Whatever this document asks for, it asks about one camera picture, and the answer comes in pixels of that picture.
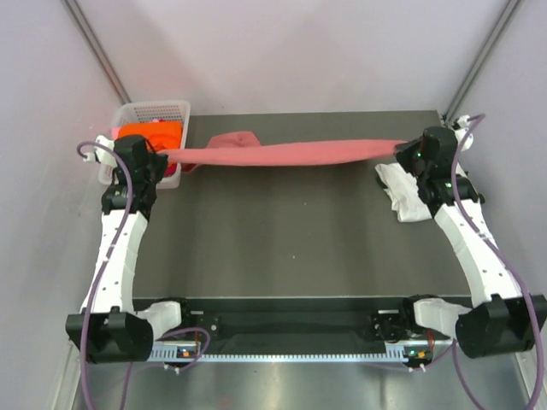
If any salmon pink t shirt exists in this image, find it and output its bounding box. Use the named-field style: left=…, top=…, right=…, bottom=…
left=163, top=132, right=403, bottom=172

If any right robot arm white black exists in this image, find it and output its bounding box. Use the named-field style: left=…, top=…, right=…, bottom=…
left=396, top=126, right=535, bottom=359

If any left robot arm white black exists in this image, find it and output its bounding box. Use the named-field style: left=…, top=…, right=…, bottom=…
left=65, top=135, right=194, bottom=364

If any magenta shirt in basket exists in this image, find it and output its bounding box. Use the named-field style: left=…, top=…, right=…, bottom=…
left=163, top=163, right=179, bottom=178

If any orange t shirt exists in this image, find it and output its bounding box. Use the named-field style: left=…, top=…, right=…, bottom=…
left=117, top=120, right=184, bottom=151

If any folded white t shirt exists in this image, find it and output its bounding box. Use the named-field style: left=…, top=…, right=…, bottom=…
left=375, top=163, right=432, bottom=223

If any white plastic laundry basket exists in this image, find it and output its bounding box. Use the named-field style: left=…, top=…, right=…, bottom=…
left=97, top=100, right=192, bottom=191

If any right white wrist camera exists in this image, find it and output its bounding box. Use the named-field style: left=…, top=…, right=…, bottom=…
left=452, top=115, right=473, bottom=151

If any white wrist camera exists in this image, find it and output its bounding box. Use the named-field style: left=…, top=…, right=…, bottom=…
left=77, top=135, right=117, bottom=167
left=452, top=115, right=473, bottom=151

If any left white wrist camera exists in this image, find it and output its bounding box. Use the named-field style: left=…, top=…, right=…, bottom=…
left=77, top=135, right=117, bottom=167

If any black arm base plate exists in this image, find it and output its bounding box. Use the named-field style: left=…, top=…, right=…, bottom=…
left=182, top=297, right=424, bottom=350

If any grey slotted cable duct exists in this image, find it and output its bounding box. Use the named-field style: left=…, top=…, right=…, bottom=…
left=147, top=343, right=433, bottom=365

